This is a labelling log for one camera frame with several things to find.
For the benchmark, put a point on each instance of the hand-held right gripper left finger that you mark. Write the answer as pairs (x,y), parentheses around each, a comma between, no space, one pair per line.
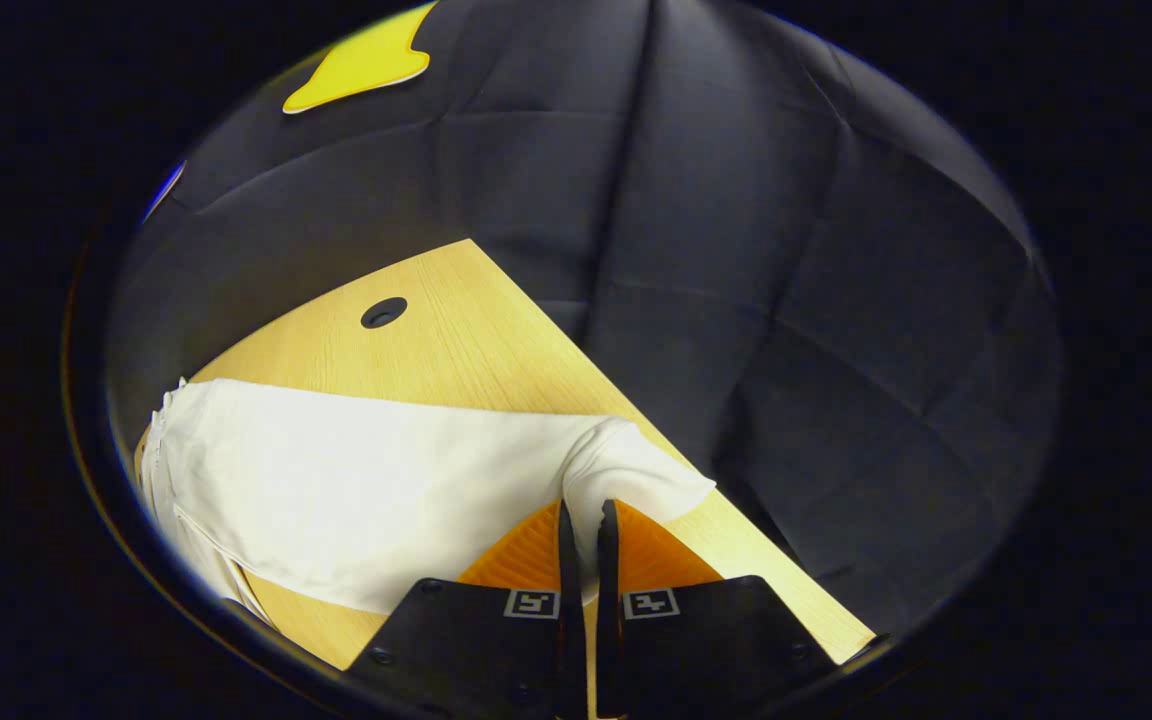
(496,650)

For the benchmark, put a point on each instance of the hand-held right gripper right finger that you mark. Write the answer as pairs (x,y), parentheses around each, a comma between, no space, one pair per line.
(706,640)

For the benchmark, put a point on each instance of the white sweatshirt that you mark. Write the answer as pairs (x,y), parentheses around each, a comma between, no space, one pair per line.
(386,490)

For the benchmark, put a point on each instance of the black backdrop cloth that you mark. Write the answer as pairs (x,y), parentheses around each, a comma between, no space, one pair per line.
(736,250)

